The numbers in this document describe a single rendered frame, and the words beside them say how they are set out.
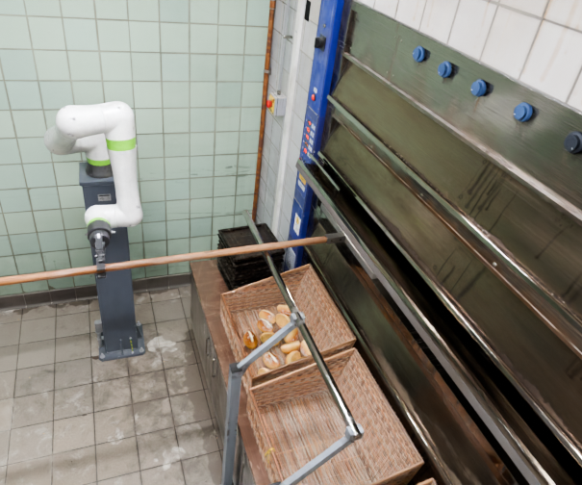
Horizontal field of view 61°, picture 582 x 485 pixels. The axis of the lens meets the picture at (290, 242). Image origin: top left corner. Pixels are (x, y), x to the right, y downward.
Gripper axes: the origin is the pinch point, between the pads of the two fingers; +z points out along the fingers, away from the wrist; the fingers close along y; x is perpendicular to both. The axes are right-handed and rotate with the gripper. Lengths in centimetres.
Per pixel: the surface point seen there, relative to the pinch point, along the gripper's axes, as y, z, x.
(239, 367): 22, 40, -45
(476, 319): -32, 81, -100
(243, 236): 33, -56, -72
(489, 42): -98, 48, -102
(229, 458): 80, 42, -43
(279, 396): 53, 35, -66
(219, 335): 60, -11, -50
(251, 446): 59, 51, -49
